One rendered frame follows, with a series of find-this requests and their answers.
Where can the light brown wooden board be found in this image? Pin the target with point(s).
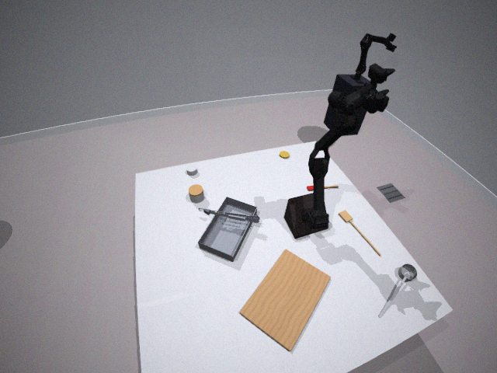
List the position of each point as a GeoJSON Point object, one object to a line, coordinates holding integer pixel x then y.
{"type": "Point", "coordinates": [284, 301]}

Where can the wooden spatula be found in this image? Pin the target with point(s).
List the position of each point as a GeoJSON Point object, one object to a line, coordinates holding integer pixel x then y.
{"type": "Point", "coordinates": [347, 217]}

